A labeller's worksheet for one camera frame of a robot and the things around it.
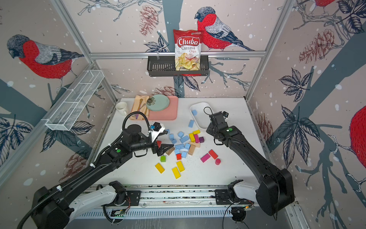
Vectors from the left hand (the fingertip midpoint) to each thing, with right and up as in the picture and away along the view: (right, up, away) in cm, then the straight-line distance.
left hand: (171, 136), depth 71 cm
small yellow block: (+15, -3, +30) cm, 34 cm away
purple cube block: (+18, -7, +24) cm, 31 cm away
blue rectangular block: (+11, +3, +34) cm, 35 cm away
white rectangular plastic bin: (+19, +12, +39) cm, 45 cm away
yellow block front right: (+4, -21, +15) cm, 26 cm away
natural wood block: (+11, -12, +19) cm, 26 cm away
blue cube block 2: (+4, -4, +27) cm, 28 cm away
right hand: (+22, +3, +13) cm, 26 cm away
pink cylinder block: (+27, -19, +15) cm, 36 cm away
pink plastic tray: (-6, +10, +44) cm, 46 cm away
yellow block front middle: (+2, -24, +11) cm, 26 cm away
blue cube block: (+14, +11, +37) cm, 41 cm away
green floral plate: (-17, +20, +48) cm, 55 cm away
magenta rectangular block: (+20, -17, +17) cm, 31 cm away
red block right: (+25, -15, +19) cm, 35 cm away
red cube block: (+3, -16, +17) cm, 24 cm away
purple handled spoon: (-31, +15, +44) cm, 56 cm away
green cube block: (-7, -17, +17) cm, 25 cm away
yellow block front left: (-9, -22, +13) cm, 27 cm away
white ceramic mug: (-42, +16, +35) cm, 57 cm away
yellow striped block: (+12, -5, +24) cm, 28 cm away
